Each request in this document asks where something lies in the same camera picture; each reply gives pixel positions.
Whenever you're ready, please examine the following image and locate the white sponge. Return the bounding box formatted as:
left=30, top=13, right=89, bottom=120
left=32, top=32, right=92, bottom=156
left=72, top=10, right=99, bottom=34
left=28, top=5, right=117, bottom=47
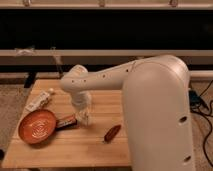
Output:
left=81, top=113, right=87, bottom=126

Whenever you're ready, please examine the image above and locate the white squeeze tube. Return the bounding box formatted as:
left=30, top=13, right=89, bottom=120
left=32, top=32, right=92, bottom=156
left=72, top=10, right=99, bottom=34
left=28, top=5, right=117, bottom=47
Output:
left=25, top=88, right=55, bottom=112

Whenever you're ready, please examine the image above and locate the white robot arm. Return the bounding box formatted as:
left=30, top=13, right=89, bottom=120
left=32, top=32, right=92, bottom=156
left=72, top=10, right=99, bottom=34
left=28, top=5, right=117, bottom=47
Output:
left=60, top=55, right=196, bottom=171

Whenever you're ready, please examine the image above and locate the dark chocolate bar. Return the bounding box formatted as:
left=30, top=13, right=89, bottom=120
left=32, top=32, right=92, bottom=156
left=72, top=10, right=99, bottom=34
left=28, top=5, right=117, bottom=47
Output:
left=56, top=115, right=77, bottom=130

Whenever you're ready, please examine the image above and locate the black cable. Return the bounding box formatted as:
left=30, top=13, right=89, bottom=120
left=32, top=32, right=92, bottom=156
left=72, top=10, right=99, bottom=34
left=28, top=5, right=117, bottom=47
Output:
left=188, top=79, right=213, bottom=168

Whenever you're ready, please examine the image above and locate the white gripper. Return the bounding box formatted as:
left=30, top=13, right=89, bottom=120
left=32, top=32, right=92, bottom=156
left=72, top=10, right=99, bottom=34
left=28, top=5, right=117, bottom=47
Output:
left=71, top=91, right=92, bottom=126

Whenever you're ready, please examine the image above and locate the orange ceramic bowl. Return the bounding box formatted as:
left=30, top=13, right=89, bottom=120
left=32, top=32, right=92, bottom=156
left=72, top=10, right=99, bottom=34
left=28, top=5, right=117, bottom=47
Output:
left=18, top=109, right=56, bottom=144

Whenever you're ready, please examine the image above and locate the brown oblong pod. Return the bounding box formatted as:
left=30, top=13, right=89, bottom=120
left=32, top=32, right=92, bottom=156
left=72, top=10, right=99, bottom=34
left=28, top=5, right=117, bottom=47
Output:
left=104, top=125, right=121, bottom=143

